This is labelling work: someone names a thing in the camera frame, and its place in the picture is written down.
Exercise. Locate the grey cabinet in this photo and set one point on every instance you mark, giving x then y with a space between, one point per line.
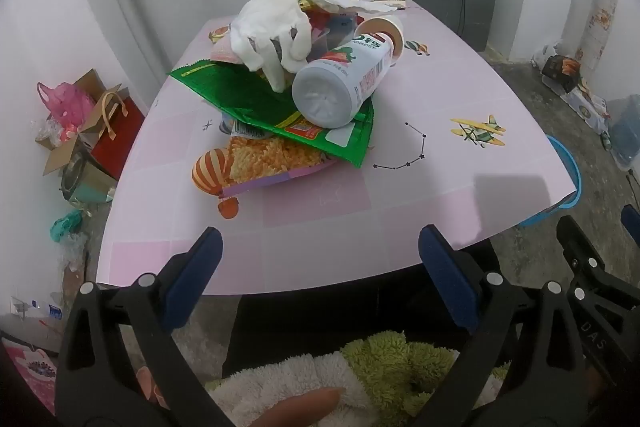
475 17

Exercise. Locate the brown cardboard box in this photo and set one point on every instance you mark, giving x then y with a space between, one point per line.
57 157

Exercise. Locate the white paper cup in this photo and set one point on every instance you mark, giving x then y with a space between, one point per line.
382 29

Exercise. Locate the pink plastic bag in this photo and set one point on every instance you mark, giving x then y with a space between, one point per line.
65 104

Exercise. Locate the patterned flat box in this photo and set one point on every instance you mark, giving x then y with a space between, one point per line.
587 107

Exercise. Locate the purple crisps snack bag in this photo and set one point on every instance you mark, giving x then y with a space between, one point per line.
270 162

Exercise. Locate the pink textured packet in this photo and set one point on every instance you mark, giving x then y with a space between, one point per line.
222 52

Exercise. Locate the pink printed tablecloth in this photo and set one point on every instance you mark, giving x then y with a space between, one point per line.
440 187

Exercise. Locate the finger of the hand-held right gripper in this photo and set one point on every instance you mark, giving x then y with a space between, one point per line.
587 277
631 219

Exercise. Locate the blue plastic basket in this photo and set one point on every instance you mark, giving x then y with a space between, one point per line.
567 167

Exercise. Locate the steel pot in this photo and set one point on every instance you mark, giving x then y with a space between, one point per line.
72 177

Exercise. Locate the dark snack box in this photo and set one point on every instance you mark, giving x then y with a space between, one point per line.
560 72

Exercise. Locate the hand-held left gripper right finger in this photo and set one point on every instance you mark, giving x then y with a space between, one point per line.
450 279

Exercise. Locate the fuzzy white green garment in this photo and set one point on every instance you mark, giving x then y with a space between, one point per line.
390 362

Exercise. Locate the red gift bag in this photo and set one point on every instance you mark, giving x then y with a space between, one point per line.
120 137

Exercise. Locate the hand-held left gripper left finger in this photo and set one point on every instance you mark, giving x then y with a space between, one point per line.
192 279

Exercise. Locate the green snack bag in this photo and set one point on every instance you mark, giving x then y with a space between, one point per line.
240 102

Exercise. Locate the white cloth glove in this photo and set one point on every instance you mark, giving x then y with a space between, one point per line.
265 37

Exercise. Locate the white drink bottle red cap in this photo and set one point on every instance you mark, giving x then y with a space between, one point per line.
345 77

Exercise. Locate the person's left hand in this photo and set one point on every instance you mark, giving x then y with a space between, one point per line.
300 407

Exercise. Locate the clear blue storage bin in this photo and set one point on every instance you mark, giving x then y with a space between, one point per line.
625 132

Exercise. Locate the pink printed bag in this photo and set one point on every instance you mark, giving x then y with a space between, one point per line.
30 372

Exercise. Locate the teal box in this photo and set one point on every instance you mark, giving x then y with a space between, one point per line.
95 184

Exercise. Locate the teal plastic bag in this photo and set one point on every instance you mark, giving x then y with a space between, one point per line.
65 224

